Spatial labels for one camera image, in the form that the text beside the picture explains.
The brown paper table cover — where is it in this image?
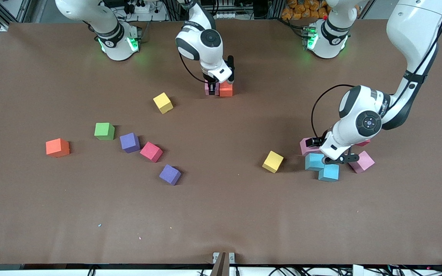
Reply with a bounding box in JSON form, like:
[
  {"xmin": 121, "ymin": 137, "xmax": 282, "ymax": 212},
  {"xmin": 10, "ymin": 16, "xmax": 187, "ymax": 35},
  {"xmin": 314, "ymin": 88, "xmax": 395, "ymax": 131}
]
[{"xmin": 0, "ymin": 19, "xmax": 442, "ymax": 266}]

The blue foam block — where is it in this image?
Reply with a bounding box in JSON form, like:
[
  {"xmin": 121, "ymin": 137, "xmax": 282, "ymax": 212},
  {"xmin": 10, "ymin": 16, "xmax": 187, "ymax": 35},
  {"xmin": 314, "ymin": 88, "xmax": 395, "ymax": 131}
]
[
  {"xmin": 305, "ymin": 153, "xmax": 326, "ymax": 171},
  {"xmin": 318, "ymin": 163, "xmax": 340, "ymax": 182}
]

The metal mount bracket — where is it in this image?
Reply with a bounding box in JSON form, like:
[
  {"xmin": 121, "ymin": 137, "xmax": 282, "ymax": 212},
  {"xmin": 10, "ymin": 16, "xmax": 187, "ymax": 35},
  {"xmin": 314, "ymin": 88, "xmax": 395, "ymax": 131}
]
[{"xmin": 210, "ymin": 252, "xmax": 236, "ymax": 276}]

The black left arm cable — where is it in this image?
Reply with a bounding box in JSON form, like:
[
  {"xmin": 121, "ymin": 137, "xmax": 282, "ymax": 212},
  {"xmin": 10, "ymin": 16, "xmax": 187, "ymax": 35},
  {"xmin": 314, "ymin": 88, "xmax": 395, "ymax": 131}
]
[{"xmin": 311, "ymin": 84, "xmax": 356, "ymax": 140}]

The green foam block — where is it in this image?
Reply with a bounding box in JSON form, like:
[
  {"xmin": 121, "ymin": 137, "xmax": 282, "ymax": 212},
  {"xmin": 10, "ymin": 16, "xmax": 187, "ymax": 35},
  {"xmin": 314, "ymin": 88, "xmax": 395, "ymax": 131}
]
[{"xmin": 94, "ymin": 122, "xmax": 115, "ymax": 141}]

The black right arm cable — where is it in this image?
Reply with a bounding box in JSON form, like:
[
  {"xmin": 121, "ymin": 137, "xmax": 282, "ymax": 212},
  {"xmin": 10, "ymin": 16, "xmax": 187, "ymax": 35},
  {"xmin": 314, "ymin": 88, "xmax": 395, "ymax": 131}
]
[{"xmin": 178, "ymin": 52, "xmax": 208, "ymax": 84}]

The pink foam block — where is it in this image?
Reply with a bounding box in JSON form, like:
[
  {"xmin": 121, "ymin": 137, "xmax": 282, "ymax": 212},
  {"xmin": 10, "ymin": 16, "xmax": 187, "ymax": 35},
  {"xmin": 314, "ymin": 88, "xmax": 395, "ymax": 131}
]
[
  {"xmin": 347, "ymin": 150, "xmax": 375, "ymax": 174},
  {"xmin": 205, "ymin": 79, "xmax": 220, "ymax": 96},
  {"xmin": 300, "ymin": 138, "xmax": 321, "ymax": 156}
]

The yellow foam block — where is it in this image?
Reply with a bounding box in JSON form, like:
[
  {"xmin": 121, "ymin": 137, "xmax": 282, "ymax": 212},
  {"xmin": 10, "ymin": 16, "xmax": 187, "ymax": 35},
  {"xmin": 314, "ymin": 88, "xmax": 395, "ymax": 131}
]
[
  {"xmin": 262, "ymin": 150, "xmax": 284, "ymax": 174},
  {"xmin": 153, "ymin": 92, "xmax": 174, "ymax": 115}
]

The purple foam block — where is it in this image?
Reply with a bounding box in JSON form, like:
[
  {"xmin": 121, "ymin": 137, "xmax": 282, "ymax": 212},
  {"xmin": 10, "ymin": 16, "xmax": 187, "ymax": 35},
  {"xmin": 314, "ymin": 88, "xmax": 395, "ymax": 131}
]
[
  {"xmin": 120, "ymin": 132, "xmax": 141, "ymax": 154},
  {"xmin": 159, "ymin": 164, "xmax": 182, "ymax": 186}
]

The pile of orange objects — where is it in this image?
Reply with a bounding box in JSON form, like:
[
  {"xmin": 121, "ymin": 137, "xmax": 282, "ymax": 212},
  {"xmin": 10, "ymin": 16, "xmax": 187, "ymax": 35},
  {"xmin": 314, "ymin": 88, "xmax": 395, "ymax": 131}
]
[{"xmin": 281, "ymin": 0, "xmax": 331, "ymax": 20}]

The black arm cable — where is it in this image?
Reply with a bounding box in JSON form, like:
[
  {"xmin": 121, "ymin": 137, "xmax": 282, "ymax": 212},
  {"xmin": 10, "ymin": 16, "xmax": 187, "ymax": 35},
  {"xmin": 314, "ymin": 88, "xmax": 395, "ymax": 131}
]
[
  {"xmin": 178, "ymin": 52, "xmax": 208, "ymax": 84},
  {"xmin": 311, "ymin": 84, "xmax": 356, "ymax": 140}
]

